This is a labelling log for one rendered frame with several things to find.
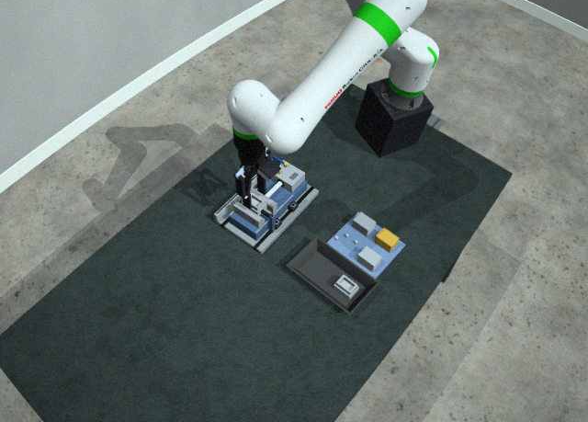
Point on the yellow block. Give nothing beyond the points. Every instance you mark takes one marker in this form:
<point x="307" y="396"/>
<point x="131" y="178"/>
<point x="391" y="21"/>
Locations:
<point x="386" y="240"/>

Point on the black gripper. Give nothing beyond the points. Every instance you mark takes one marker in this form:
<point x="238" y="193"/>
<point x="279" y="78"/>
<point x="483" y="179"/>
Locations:
<point x="244" y="177"/>

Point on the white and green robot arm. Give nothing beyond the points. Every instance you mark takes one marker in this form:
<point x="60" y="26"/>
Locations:
<point x="284" y="126"/>

